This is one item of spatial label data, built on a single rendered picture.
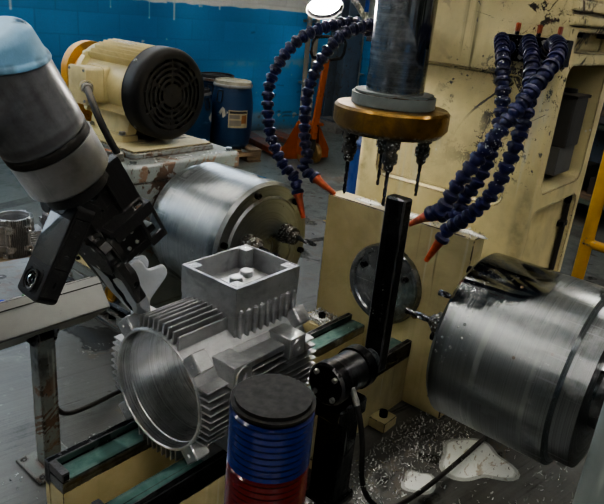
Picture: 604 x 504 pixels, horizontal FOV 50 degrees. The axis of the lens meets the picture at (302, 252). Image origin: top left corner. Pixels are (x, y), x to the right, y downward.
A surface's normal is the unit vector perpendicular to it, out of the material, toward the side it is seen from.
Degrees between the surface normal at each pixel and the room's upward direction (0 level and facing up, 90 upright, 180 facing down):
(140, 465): 90
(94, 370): 0
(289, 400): 0
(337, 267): 90
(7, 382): 0
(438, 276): 90
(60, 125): 87
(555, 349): 54
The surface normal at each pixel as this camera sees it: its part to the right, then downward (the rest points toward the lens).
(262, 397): 0.09, -0.93
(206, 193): -0.34, -0.58
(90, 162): 0.86, 0.16
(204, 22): 0.63, 0.33
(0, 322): 0.65, -0.34
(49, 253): -0.54, -0.24
